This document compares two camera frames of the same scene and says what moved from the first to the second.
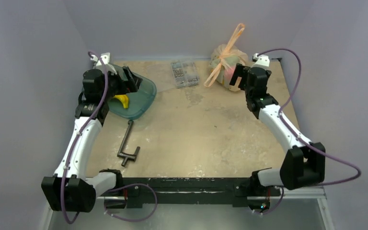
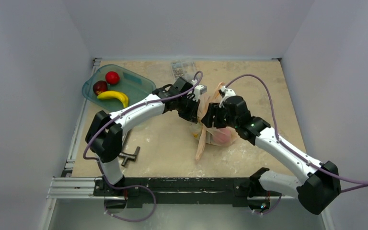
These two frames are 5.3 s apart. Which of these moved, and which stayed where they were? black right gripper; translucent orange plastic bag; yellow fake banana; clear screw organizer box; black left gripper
Moved: translucent orange plastic bag; black left gripper; black right gripper
Stayed: clear screw organizer box; yellow fake banana
